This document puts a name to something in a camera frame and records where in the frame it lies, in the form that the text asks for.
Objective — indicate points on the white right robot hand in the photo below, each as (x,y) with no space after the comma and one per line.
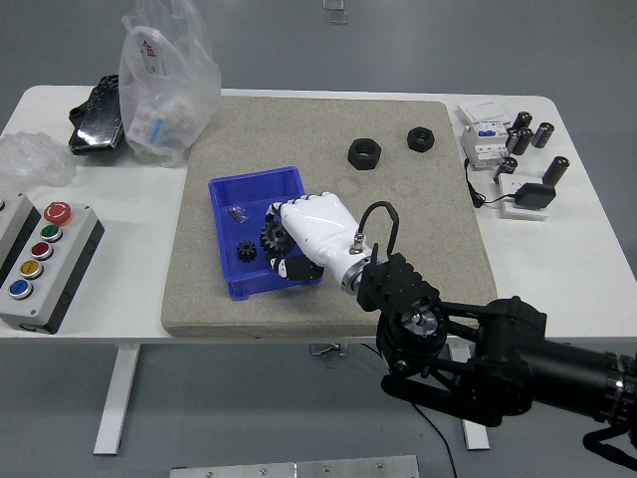
(318,229)

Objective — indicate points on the large black gear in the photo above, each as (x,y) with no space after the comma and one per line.
(272,239)

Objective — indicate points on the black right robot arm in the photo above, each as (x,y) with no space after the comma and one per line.
(497,358)

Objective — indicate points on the large black hex nut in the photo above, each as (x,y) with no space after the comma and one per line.
(363,154)

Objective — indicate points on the blue plastic box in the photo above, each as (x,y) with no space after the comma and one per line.
(234,191)

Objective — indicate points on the small black hex nut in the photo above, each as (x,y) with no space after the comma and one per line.
(421,139)

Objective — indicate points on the grey push-button control box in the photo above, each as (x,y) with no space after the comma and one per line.
(55,269)

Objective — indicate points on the small black gear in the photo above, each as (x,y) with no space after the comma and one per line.
(246,252)

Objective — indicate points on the small bagged metal screw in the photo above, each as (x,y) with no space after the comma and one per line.
(239,214)

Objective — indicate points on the grey-brown mat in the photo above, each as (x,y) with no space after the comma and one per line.
(298,129)

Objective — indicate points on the white circuit breaker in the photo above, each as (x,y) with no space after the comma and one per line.
(480,144)

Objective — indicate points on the black cylindrical capacitor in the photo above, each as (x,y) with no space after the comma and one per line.
(506,169)
(542,134)
(523,121)
(522,142)
(511,138)
(555,170)

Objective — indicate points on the white blue carton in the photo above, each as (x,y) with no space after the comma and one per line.
(149,127)

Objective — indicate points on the white small carton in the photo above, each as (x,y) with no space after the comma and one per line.
(483,113)

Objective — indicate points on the metal floor fixture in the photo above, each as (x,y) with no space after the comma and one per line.
(333,4)
(336,19)

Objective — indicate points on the translucent white plastic bag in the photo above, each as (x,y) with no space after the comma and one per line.
(169,74)

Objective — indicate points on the black power adapter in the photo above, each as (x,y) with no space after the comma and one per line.
(535,195)

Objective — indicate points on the silver metal plate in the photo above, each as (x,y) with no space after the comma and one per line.
(298,469)

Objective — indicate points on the black wrapped package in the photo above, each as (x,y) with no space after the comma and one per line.
(97,119)

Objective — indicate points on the white table leg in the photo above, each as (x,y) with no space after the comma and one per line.
(117,398)
(478,438)

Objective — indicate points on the clear bubble wrap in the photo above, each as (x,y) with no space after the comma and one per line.
(30,157)

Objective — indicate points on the metal bracket under table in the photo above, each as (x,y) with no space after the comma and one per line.
(326,349)

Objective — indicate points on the white wall socket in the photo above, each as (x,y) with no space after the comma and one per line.
(512,181)

